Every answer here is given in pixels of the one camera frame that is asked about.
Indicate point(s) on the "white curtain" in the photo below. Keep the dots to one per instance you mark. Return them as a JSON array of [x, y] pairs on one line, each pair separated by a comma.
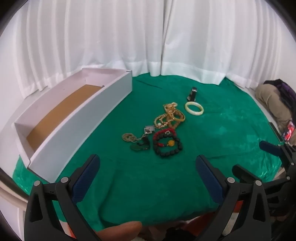
[[219, 34], [81, 34]]

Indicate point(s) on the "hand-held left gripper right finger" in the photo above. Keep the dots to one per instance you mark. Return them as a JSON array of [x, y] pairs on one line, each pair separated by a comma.
[[209, 176]]

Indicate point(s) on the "pale jade bangle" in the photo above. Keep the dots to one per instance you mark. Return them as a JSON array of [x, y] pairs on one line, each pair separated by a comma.
[[193, 113]]

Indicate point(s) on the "gold bangle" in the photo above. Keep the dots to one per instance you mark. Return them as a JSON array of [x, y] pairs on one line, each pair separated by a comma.
[[181, 118]]

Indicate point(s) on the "green jade pendant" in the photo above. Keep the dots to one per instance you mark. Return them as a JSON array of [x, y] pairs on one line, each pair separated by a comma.
[[140, 146]]

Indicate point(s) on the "green velvet cloth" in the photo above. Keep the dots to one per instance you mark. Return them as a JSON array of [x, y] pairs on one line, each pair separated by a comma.
[[208, 139]]

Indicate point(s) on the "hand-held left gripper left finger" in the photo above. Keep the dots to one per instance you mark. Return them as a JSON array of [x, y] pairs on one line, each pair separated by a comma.
[[86, 176]]

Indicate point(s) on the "small square pendant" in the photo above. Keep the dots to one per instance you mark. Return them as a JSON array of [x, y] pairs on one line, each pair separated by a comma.
[[149, 130]]

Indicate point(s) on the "purple bag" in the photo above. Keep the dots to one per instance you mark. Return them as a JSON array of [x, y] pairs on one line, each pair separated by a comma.
[[286, 92]]

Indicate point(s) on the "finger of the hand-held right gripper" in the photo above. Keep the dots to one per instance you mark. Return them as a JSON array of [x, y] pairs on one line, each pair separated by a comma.
[[242, 172], [268, 147]]

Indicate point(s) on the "white cardboard box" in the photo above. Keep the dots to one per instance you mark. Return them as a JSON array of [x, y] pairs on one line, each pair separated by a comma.
[[76, 120]]

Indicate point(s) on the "small black device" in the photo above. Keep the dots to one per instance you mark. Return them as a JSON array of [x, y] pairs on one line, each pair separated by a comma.
[[193, 95]]

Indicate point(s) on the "beige cloth pile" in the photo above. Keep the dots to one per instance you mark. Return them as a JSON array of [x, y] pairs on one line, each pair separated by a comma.
[[270, 99]]

